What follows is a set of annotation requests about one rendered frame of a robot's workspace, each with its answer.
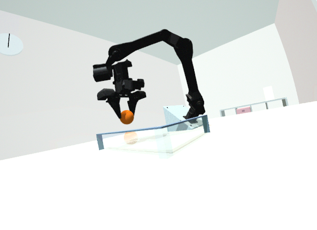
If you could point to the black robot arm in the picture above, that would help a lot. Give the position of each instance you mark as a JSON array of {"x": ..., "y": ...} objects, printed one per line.
[{"x": 184, "y": 50}]

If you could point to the orange ball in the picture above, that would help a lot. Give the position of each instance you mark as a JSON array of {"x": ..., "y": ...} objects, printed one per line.
[{"x": 126, "y": 117}]

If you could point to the clear low corner walls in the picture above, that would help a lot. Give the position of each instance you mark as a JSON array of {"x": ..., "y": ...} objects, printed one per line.
[{"x": 158, "y": 143}]

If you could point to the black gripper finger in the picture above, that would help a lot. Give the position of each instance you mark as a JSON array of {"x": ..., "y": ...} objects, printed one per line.
[
  {"x": 132, "y": 104},
  {"x": 115, "y": 104}
]

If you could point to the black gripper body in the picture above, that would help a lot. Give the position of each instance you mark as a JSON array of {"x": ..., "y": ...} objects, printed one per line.
[{"x": 106, "y": 93}]

